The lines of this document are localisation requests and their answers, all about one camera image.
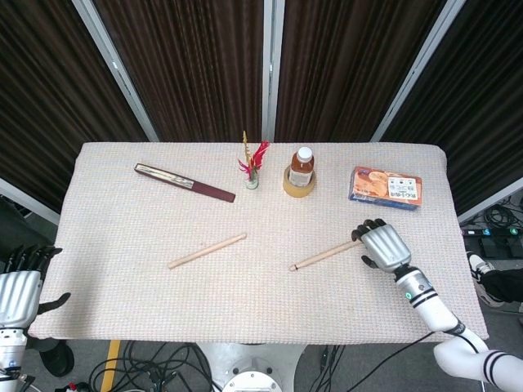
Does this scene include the white and black sneaker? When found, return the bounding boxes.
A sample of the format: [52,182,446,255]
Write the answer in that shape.
[467,251,496,306]

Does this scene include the orange blue snack package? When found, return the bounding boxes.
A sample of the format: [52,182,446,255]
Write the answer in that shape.
[348,166,423,212]

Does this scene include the aluminium partition post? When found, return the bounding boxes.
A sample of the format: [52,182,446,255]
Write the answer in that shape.
[457,176,523,225]
[370,0,467,143]
[0,176,62,225]
[262,0,286,143]
[72,0,159,143]

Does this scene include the amber drink bottle white cap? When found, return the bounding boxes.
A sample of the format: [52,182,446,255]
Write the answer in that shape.
[288,146,316,188]

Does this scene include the black power strip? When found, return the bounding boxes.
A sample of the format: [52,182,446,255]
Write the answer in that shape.
[460,226,523,238]

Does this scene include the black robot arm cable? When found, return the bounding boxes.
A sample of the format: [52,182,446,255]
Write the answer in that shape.
[391,322,481,354]

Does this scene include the tan packing tape roll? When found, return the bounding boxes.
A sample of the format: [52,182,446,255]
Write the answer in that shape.
[282,166,316,199]

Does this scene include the wooden drumstick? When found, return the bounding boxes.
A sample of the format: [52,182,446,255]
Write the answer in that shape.
[288,239,360,274]
[168,233,248,270]

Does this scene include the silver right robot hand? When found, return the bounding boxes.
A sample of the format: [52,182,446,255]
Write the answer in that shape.
[351,218,413,275]

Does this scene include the maroon folded hand fan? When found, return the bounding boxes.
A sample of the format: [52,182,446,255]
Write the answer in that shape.
[134,163,237,203]

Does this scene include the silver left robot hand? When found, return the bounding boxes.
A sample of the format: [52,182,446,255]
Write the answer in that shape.
[0,243,72,330]

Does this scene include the black floor cable tangle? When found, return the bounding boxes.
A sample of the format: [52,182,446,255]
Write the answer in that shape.
[87,341,213,392]

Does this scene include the black caster wheel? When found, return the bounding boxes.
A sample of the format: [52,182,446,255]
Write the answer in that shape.
[39,341,75,377]

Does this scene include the red feather shuttlecock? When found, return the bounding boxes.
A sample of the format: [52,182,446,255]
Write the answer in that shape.
[238,130,270,190]

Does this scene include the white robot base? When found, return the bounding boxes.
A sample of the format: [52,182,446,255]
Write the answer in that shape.
[195,341,311,392]

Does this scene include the black trouser leg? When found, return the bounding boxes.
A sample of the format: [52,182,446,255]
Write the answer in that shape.
[481,268,523,306]

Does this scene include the beige waffle weave tablecloth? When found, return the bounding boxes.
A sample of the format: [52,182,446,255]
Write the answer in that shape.
[27,141,490,342]

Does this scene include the dark brown partition panel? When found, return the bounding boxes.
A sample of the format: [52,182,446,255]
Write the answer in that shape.
[275,0,450,143]
[383,0,523,216]
[0,0,150,213]
[93,0,266,143]

